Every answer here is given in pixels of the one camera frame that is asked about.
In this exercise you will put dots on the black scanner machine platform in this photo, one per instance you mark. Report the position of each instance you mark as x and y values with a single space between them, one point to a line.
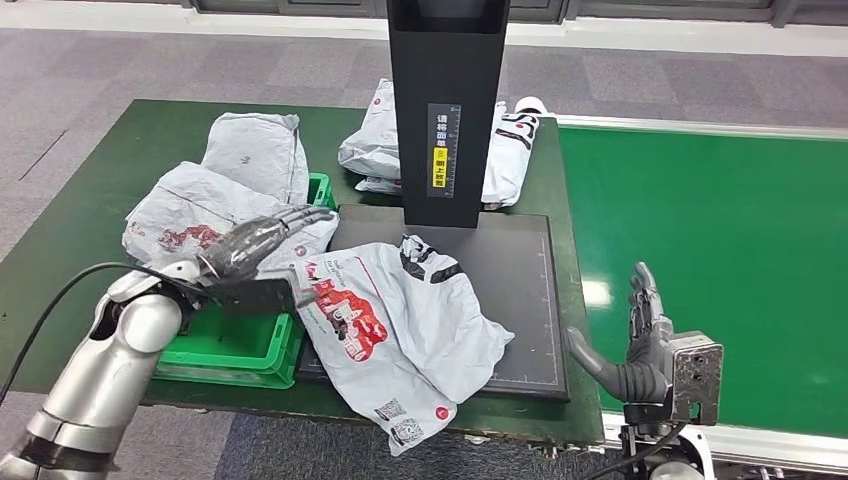
517 298

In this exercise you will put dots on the green plastic crate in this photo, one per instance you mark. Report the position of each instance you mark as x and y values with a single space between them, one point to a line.
232 351

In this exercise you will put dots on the white cylindrical roll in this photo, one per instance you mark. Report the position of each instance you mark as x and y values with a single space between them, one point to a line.
531 106

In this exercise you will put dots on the plain grey-white poly mailer parcel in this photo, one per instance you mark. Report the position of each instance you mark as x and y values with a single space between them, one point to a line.
255 149

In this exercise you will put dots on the green conveyor belt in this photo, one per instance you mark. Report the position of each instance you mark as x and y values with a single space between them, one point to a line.
729 232

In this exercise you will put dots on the flat pale grey parcel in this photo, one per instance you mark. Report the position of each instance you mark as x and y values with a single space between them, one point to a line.
379 184

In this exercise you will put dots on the white parcel bold black letters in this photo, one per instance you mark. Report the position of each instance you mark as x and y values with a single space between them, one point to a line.
511 162

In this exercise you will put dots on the white parcel red print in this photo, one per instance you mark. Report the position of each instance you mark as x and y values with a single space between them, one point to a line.
192 212

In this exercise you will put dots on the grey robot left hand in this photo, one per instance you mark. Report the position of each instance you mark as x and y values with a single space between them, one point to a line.
245 248

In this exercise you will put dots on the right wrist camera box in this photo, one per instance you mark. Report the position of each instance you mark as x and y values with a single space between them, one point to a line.
696 378

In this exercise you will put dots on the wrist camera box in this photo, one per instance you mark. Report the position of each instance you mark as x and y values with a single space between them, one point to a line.
696 378
258 297

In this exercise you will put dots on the black scanner machine column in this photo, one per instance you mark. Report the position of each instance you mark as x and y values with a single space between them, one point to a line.
447 66

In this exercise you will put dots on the aluminium conveyor frame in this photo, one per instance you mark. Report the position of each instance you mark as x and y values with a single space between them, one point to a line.
795 450

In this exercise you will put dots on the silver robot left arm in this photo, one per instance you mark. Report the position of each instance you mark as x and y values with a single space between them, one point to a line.
106 371

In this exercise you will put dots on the smooth white parcel red logo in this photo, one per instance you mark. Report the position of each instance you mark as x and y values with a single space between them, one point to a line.
411 331

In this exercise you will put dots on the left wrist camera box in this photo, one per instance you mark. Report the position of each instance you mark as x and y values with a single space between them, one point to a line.
258 297

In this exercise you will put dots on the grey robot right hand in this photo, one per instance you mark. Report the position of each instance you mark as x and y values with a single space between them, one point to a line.
646 381

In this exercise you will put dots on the grey-white parcel small red dot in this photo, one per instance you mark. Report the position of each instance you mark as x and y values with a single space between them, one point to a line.
372 141

